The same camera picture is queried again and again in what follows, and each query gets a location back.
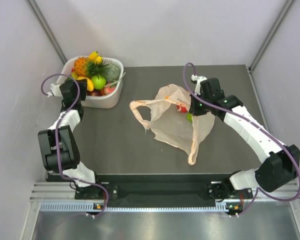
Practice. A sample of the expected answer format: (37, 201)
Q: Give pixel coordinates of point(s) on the green cantaloupe melon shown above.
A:
(112, 72)

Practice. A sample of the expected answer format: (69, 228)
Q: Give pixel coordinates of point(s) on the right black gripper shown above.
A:
(194, 110)

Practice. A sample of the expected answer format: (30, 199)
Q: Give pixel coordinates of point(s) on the white plastic fruit basket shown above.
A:
(105, 101)

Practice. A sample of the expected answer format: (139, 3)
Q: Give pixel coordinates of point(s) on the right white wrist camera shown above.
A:
(195, 79)

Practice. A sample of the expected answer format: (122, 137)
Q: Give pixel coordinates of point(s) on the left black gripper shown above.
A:
(83, 84)

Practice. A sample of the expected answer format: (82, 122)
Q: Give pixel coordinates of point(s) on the translucent orange plastic bag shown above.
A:
(170, 126)

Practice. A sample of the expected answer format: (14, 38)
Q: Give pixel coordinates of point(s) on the green apple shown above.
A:
(98, 81)

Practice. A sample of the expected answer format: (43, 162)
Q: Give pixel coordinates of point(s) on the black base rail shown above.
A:
(162, 190)

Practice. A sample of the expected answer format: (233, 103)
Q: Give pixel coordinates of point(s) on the orange yellow mango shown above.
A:
(89, 86)

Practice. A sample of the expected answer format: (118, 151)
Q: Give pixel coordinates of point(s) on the aluminium frame rail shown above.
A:
(59, 197)

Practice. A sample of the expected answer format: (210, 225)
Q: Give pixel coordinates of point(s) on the yellow banana bunch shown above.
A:
(95, 57)

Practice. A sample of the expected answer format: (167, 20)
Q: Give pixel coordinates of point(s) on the green starfruit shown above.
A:
(189, 117)

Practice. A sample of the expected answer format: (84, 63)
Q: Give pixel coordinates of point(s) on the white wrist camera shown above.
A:
(54, 90)
(195, 79)

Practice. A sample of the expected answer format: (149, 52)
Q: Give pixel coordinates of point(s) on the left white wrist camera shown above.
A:
(54, 90)

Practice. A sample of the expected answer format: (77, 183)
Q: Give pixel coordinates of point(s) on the pineapple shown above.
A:
(88, 68)

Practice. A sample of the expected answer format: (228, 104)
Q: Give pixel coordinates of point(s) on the pink peach with leaf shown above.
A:
(108, 89)

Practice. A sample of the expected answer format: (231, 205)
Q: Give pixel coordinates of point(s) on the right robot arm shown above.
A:
(278, 161)

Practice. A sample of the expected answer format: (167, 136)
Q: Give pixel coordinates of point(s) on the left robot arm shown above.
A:
(57, 143)

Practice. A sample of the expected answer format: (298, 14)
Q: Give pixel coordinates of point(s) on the dark red plum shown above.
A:
(94, 93)

